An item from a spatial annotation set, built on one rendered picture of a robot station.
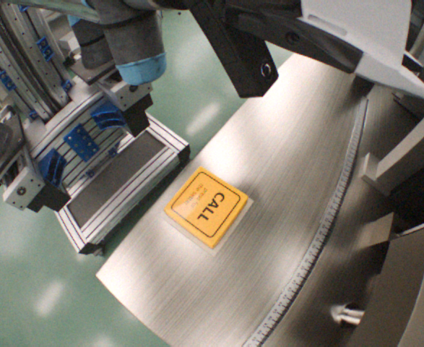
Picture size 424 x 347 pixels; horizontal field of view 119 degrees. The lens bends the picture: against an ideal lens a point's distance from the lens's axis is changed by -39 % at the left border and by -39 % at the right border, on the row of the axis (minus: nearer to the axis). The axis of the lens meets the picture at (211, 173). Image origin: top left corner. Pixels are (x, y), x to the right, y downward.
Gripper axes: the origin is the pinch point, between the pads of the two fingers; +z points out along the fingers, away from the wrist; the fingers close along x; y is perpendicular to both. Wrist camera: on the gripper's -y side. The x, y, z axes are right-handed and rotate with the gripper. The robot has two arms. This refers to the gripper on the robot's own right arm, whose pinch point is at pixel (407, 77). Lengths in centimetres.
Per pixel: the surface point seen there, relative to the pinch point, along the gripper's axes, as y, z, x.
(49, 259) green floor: -109, -94, -89
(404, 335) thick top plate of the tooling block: -6.0, 9.5, -13.3
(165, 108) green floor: -109, -108, 56
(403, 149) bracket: -11.1, 8.7, 8.9
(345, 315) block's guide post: -17.9, 11.8, -12.2
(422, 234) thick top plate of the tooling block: -7.2, 9.4, -4.8
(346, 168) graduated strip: -19.0, 3.6, 6.7
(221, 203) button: -16.6, -8.7, -9.1
